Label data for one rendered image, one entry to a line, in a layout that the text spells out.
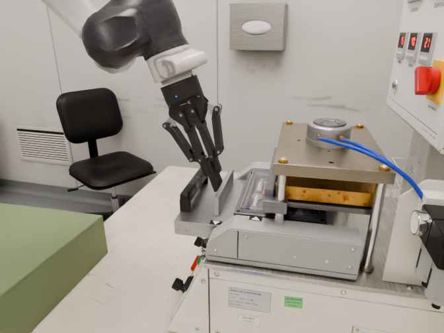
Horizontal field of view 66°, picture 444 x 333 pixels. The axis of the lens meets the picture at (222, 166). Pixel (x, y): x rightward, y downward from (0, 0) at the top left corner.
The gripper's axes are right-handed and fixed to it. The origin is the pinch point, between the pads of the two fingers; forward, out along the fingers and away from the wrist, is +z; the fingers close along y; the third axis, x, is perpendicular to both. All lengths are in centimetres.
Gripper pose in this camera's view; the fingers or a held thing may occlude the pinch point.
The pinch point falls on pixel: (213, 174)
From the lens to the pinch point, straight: 72.2
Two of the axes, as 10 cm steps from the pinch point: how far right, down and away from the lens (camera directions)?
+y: -9.1, 2.4, 3.3
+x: -2.3, 3.6, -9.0
